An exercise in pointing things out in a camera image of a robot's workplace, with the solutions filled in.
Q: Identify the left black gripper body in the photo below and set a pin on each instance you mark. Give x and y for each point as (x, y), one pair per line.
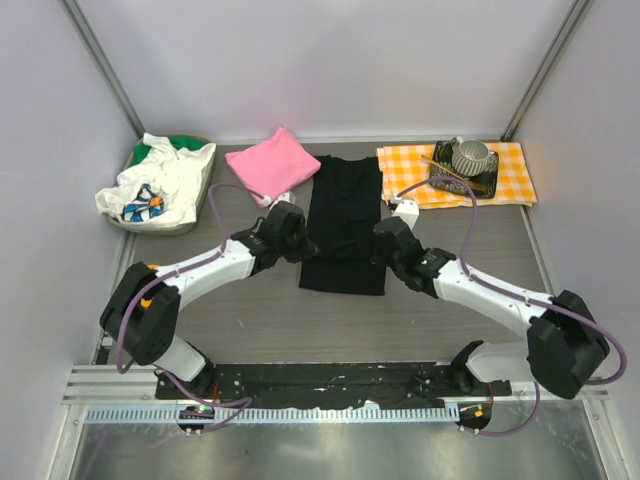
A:
(302, 245)

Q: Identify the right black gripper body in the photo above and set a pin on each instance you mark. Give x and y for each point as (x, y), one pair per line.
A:
(383, 248)

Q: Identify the black t shirt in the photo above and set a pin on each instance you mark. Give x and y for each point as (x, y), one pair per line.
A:
(345, 206)

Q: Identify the orange checkered cloth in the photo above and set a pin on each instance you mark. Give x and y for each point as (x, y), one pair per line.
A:
(403, 166)

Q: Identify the white printed t shirt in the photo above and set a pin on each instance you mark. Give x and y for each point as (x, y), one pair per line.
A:
(150, 185)

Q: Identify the grey laundry basket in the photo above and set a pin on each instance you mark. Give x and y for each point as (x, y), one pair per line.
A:
(200, 195)

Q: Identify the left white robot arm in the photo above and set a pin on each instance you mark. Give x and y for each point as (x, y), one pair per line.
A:
(142, 313)

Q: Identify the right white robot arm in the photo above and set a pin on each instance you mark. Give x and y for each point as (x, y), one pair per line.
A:
(563, 344)

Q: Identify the pink folded towel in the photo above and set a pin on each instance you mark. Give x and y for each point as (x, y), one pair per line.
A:
(273, 167)

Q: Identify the gold chopstick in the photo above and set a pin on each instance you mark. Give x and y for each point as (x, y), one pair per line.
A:
(471, 184)

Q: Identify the grey striped ceramic cup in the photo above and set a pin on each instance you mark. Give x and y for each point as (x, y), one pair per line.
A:
(470, 157)

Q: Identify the green t shirt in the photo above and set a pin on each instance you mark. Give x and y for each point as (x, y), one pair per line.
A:
(141, 150)

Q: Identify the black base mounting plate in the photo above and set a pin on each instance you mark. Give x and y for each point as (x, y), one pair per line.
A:
(338, 386)

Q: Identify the orange plastic bowl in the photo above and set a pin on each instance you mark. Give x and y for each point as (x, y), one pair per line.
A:
(147, 299)

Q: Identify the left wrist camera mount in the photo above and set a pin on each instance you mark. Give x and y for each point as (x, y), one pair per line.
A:
(287, 196)

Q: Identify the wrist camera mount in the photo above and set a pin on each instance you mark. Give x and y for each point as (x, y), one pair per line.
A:
(405, 209)
(287, 196)

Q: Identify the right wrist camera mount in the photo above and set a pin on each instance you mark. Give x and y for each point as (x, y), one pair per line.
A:
(405, 209)

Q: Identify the white slotted cable duct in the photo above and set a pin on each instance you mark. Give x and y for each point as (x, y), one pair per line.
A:
(192, 414)

